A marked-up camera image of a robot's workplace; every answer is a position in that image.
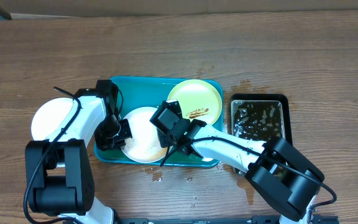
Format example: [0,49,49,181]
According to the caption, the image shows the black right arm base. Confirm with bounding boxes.
[245,137,324,222]

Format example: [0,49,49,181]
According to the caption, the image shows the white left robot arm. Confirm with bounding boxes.
[33,96,132,224]

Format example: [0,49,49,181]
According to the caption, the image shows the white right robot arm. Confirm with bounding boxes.
[153,119,324,223]

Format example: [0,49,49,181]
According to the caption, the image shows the teal serving tray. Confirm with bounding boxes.
[94,76,219,168]

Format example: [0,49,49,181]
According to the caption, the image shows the black water tray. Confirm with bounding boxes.
[229,93,293,143]

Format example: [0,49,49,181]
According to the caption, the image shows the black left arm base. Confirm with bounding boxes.
[28,139,94,216]

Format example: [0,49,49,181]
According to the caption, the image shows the green rimmed plate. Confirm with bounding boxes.
[167,79,223,125]

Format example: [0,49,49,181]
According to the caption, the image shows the black front rail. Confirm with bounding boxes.
[113,214,340,224]

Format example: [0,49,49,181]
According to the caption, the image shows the white plate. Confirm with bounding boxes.
[30,98,73,141]
[122,107,167,164]

